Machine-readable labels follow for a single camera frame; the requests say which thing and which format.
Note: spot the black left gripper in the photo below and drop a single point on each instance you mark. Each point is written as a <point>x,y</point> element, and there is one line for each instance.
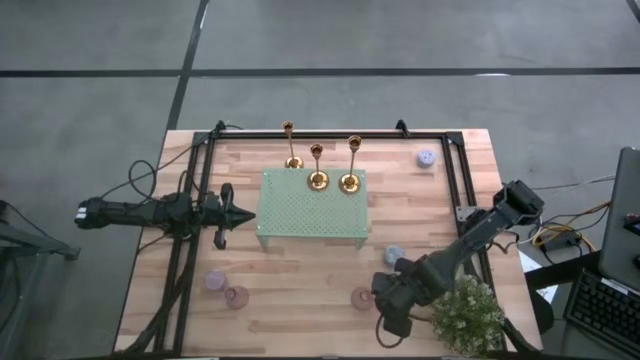
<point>210,225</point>

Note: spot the short brass candlestick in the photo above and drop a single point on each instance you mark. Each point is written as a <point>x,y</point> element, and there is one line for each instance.
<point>318,181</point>

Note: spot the tall brass candlestick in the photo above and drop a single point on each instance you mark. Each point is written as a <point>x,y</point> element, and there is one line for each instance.
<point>349,184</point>
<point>294,162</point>

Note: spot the white paper sheet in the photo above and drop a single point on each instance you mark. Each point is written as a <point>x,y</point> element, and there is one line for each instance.
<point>527,262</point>

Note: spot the grey metal stand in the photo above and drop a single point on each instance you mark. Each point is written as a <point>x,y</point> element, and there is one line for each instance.
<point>30,240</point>

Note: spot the pink ribbed glass candle holder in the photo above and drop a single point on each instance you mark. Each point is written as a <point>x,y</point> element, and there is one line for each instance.
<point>361,299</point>
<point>236,297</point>

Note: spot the black aluminium table frame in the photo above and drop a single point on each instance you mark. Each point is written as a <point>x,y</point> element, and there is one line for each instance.
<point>325,135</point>

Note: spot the mauve patterned candle jar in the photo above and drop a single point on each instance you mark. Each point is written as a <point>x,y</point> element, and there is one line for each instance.
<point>216,281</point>

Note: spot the potted green plant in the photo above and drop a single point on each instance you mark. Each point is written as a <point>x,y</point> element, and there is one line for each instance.
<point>467,317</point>

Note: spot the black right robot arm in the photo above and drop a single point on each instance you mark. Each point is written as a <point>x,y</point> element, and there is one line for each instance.
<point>480,235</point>

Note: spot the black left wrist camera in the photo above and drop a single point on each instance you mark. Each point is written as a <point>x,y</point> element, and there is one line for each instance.
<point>211,201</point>

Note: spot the green perforated metal shelf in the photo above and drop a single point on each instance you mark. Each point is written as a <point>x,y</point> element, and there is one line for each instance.
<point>300,215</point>

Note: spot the black keyboard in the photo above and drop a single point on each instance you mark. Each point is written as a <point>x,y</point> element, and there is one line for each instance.
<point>600,310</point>

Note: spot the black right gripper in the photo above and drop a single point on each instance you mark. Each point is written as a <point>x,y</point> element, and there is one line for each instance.
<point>415,290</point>

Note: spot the black power brick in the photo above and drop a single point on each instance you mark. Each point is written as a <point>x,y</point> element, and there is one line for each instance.
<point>562,243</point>

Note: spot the grey laptop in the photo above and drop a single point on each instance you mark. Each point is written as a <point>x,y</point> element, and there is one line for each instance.
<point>620,225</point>

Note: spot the lavender patterned candle jar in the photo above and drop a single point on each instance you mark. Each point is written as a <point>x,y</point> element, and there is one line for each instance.
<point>426,158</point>

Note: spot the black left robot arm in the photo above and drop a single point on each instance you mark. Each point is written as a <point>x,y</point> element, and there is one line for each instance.
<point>130,212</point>

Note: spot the blue-grey patterned candle jar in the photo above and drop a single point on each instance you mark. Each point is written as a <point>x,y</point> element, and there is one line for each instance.
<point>392,255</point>

